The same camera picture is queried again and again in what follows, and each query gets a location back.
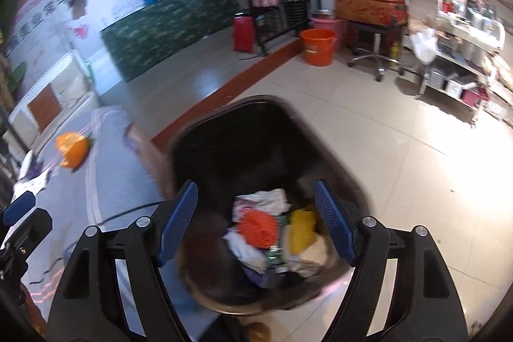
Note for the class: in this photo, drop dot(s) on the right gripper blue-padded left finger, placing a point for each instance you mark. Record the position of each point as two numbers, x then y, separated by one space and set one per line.
87 305

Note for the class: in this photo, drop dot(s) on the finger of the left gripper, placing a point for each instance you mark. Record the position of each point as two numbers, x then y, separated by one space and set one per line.
18 208

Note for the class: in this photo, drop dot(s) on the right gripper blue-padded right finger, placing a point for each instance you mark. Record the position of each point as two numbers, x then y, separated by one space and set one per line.
425 305

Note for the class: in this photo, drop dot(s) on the yellow foam fruit net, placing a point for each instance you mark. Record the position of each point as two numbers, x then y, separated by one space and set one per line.
301 231

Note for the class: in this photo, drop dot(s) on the white face mask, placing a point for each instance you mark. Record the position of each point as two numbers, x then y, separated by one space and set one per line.
249 256

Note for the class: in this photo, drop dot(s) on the knotted white plastic bag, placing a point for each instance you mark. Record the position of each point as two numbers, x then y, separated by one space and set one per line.
272 202

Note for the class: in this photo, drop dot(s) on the orange foam fruit net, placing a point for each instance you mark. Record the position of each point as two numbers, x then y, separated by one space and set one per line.
259 229

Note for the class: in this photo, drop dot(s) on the white paper wrapper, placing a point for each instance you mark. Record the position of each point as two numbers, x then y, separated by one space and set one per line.
310 261

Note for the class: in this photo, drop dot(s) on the green white milk carton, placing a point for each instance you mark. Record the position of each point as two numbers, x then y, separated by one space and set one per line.
275 257

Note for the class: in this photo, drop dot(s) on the purple plastic bag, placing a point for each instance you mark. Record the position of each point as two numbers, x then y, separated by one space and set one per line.
266 280

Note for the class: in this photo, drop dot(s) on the black trash bin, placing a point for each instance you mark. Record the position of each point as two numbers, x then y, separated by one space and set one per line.
257 144

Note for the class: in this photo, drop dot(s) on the left hand with gold nails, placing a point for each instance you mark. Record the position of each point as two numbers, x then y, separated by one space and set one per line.
35 317

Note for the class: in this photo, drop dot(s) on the orange peel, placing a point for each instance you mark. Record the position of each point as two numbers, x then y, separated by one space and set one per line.
74 149

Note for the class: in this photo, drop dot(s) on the grey striped bed sheet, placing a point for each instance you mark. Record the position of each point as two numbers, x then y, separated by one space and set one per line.
111 190

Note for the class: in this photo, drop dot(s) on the orange cushion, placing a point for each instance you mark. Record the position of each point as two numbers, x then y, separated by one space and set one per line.
45 108

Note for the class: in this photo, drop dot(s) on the white wicker swing sofa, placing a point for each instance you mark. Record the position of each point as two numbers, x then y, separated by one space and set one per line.
65 91

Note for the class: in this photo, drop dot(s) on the green floral covered counter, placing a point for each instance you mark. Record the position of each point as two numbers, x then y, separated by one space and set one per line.
141 40

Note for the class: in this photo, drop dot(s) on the swivel stool chrome base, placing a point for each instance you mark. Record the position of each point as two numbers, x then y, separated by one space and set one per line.
360 53

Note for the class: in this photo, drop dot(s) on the red box on floor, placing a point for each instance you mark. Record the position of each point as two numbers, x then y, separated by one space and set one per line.
243 34

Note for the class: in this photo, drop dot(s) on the white cosmetics trolley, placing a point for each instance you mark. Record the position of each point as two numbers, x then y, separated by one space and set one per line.
453 45

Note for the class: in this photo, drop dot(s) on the orange plastic bucket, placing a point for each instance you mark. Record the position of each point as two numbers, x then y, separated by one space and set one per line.
318 46

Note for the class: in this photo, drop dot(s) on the pink basin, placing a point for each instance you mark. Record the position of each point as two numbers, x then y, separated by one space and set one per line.
326 19

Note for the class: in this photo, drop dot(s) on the orange patterned suitcase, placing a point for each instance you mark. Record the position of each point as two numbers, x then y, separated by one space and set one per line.
384 13

